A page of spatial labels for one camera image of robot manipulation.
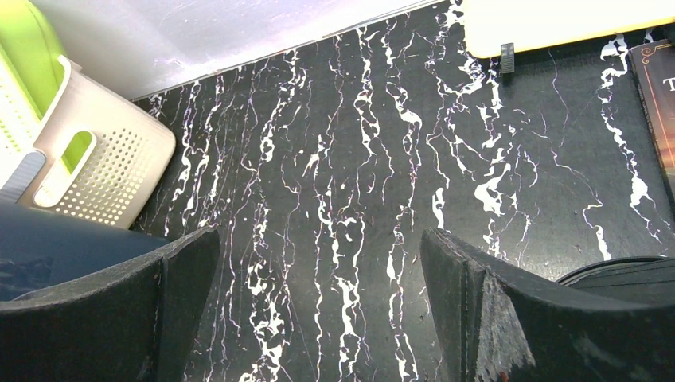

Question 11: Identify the cream perforated storage basket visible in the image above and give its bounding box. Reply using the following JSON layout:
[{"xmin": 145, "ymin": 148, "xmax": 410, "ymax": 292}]
[{"xmin": 1, "ymin": 56, "xmax": 176, "ymax": 229}]

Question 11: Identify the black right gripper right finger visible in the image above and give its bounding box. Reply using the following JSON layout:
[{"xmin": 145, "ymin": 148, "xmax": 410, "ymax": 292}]
[{"xmin": 420, "ymin": 228, "xmax": 674, "ymax": 381}]

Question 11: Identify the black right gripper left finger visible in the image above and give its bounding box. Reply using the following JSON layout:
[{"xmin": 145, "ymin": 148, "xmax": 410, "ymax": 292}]
[{"xmin": 1, "ymin": 228, "xmax": 220, "ymax": 381}]

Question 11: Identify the white perforated strainer basket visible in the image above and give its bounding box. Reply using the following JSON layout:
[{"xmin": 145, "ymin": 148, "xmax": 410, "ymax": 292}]
[{"xmin": 1, "ymin": 47, "xmax": 41, "ymax": 185}]

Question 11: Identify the black ribbed bucket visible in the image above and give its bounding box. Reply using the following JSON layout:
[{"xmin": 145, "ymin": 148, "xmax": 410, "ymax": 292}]
[{"xmin": 557, "ymin": 256, "xmax": 674, "ymax": 306}]

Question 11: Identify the dark paperback book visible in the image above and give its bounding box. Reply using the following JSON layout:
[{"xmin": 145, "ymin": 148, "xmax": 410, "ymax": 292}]
[{"xmin": 629, "ymin": 39, "xmax": 674, "ymax": 203}]

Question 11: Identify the green plastic basin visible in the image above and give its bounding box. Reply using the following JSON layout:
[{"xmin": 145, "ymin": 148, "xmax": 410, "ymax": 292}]
[{"xmin": 0, "ymin": 0, "xmax": 96, "ymax": 175}]

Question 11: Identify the small whiteboard wooden frame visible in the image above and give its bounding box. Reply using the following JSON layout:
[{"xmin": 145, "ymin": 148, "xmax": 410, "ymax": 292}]
[{"xmin": 461, "ymin": 0, "xmax": 674, "ymax": 74}]

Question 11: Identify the dark blue large bucket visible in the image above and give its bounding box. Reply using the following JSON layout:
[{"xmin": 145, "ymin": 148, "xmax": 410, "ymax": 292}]
[{"xmin": 1, "ymin": 202, "xmax": 168, "ymax": 302}]

